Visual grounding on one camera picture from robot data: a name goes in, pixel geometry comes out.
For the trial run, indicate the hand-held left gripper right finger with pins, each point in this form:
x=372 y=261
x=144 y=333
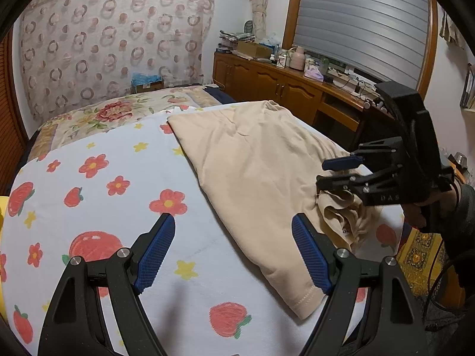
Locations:
x=310 y=252

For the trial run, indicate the yellow cloth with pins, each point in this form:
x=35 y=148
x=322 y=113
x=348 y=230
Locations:
x=2 y=207

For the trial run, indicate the navy mattress cover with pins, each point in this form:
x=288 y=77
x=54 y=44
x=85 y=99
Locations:
x=222 y=98

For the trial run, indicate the large cardboard box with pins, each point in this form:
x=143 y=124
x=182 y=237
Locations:
x=254 y=49

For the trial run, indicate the beige t-shirt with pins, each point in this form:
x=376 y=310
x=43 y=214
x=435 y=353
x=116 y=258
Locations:
x=252 y=155

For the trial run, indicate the pink thermos jug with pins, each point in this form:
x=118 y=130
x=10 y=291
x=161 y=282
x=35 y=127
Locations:
x=297 y=59

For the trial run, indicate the person's right hand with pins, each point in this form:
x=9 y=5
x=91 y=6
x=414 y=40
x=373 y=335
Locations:
x=419 y=211

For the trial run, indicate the circle patterned wall cloth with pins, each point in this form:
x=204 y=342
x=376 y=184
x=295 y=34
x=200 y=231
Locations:
x=111 y=44

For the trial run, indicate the white power strip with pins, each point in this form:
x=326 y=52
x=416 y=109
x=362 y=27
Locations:
x=358 y=89

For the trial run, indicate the floral blanket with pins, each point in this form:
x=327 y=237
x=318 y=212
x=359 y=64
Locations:
x=111 y=113

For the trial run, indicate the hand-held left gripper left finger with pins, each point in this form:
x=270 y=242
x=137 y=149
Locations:
x=157 y=252

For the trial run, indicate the stack of folded towels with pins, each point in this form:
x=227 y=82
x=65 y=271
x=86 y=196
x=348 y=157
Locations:
x=235 y=36

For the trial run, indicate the blue plastic bag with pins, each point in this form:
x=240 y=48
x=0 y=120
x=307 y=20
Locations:
x=146 y=78

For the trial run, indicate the small cardboard box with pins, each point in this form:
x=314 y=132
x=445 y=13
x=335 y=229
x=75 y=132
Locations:
x=150 y=87

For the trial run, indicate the fruit print bed sheet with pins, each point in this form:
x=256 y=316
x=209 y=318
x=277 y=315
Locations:
x=111 y=200

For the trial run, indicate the yellow patterned floor mat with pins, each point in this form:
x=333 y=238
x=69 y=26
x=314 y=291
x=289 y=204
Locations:
x=419 y=256

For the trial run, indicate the wooden cabinet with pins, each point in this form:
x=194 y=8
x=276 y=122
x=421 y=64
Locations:
x=259 y=78

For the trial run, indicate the hanging beige cloth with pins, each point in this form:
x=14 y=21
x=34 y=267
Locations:
x=452 y=29

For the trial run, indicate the books on wall shelf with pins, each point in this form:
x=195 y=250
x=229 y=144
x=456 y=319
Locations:
x=468 y=89

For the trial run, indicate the tied beige curtain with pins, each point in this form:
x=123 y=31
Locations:
x=261 y=11

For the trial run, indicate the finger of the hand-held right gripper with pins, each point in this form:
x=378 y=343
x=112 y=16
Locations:
x=341 y=184
x=341 y=163

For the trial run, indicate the metal pot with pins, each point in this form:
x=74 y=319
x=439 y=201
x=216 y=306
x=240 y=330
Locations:
x=459 y=158

